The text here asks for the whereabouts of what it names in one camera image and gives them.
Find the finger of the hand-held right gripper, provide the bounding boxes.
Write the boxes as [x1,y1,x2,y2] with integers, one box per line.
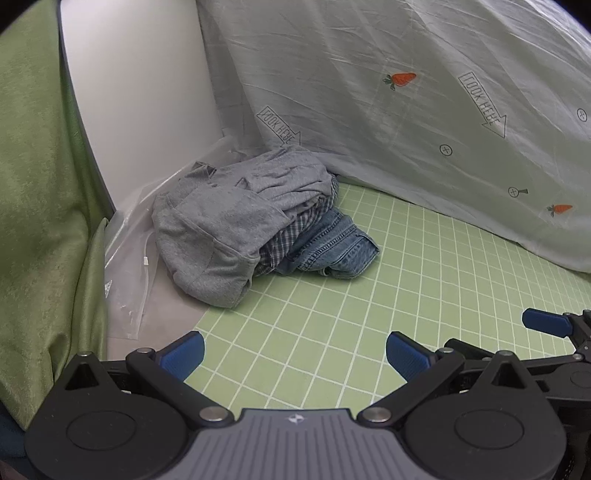
[522,308,591,361]
[443,338,591,370]

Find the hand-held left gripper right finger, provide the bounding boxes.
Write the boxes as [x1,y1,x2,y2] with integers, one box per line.
[385,331,544,426]

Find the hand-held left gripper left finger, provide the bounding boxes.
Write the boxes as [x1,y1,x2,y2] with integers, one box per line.
[62,330,234,426]

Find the grey hoodie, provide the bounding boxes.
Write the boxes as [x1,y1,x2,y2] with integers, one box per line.
[151,145,335,309]

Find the green grid mat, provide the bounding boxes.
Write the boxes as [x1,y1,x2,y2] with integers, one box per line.
[182,178,591,416]

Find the clear plastic bag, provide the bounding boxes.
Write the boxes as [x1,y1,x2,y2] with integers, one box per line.
[104,134,252,341]

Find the blue denim jeans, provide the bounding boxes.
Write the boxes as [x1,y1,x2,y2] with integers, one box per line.
[274,209,380,280]

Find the blue plaid shirt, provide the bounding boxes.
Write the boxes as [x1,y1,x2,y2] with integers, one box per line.
[254,178,341,278]

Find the dark cloth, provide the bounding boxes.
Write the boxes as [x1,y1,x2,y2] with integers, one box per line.
[0,401,34,468]

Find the green curtain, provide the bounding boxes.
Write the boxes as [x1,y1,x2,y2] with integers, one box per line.
[0,0,116,430]

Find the white carrot print sheet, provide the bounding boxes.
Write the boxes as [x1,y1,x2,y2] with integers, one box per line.
[194,0,591,273]

